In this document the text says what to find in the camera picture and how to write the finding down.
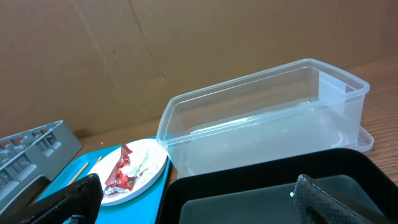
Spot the grey dish rack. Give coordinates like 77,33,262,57
1,120,83,215

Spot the teal serving tray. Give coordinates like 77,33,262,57
39,145,170,224

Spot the large white plate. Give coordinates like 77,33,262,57
89,139,167,206

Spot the white tissue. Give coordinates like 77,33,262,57
121,150,157,177

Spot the black plastic tray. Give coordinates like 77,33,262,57
156,148,397,223

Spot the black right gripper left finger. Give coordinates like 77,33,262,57
18,174,103,224

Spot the clear plastic bin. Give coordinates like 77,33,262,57
156,58,370,178

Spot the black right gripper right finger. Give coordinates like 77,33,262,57
293,174,396,224

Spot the red snack wrapper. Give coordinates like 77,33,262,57
104,144,135,195

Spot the clear bin lid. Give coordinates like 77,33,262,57
332,126,374,152

